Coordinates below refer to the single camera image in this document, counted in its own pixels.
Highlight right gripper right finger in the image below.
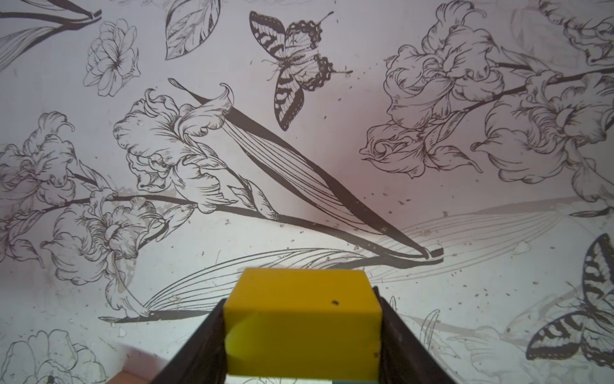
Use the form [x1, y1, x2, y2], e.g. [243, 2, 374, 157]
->
[373, 286, 455, 384]

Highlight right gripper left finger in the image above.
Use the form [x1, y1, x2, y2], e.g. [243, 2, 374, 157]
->
[150, 299, 228, 384]

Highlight yellow wooden block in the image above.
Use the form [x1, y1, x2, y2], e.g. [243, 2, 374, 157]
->
[223, 268, 383, 383]

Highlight natural wood triangle block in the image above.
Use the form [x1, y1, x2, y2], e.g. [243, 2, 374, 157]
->
[106, 371, 149, 384]

